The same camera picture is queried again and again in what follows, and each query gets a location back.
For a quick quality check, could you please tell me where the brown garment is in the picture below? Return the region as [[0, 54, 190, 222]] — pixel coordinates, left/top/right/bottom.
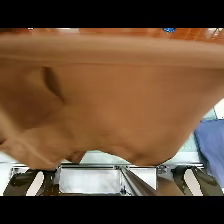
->
[[0, 32, 224, 171]]

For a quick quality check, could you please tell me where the blue garment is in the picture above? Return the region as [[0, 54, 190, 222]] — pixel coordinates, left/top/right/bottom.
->
[[194, 118, 224, 190]]

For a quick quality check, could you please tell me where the silver frame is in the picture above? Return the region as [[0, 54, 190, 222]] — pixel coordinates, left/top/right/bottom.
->
[[0, 161, 214, 197]]

